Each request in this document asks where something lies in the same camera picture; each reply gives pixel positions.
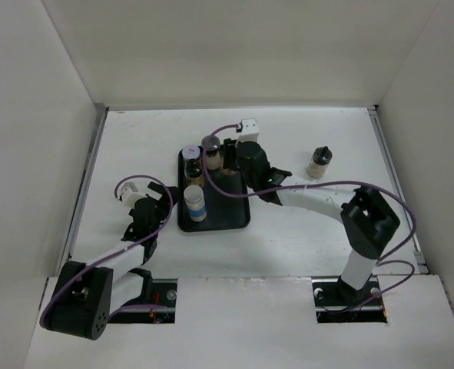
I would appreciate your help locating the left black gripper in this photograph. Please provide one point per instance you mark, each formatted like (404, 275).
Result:
(164, 209)

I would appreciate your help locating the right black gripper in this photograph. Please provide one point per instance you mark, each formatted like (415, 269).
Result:
(230, 153)

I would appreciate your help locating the clear-lid pepper grinder bottle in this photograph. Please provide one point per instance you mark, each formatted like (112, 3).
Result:
(211, 147)

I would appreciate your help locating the pink-cap spice bottle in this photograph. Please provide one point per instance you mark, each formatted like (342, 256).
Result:
(230, 172)

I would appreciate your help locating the silver-lid blue-label jar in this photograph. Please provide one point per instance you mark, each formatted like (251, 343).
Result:
(194, 199)

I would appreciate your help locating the black-cap spice bottle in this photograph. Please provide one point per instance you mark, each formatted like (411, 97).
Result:
(193, 173)

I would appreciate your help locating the red-label white-lid jar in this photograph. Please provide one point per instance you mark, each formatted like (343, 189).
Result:
(191, 152)

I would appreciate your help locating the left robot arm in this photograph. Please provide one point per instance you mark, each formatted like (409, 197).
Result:
(81, 299)

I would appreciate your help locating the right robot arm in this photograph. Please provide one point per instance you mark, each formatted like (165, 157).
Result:
(368, 220)

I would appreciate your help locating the black rectangular tray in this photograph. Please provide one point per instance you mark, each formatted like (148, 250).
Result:
(223, 213)

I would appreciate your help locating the black-knob grinder bottle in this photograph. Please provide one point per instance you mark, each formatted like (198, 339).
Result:
(319, 162)

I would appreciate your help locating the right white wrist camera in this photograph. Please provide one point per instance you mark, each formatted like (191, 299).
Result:
(248, 130)

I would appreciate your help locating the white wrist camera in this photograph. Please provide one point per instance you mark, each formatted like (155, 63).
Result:
(248, 130)
(129, 194)

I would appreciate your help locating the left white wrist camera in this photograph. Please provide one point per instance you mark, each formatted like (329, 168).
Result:
(129, 194)

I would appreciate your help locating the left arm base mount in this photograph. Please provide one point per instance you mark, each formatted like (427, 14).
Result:
(138, 298)

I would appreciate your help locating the left metal side rail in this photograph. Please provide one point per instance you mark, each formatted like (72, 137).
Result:
(99, 124)

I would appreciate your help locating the metal side rail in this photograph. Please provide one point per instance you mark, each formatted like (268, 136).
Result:
(406, 220)
(99, 124)

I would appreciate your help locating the right metal side rail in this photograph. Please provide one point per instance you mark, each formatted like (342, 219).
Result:
(406, 220)

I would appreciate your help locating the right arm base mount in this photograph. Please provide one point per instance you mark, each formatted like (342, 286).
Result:
(337, 304)

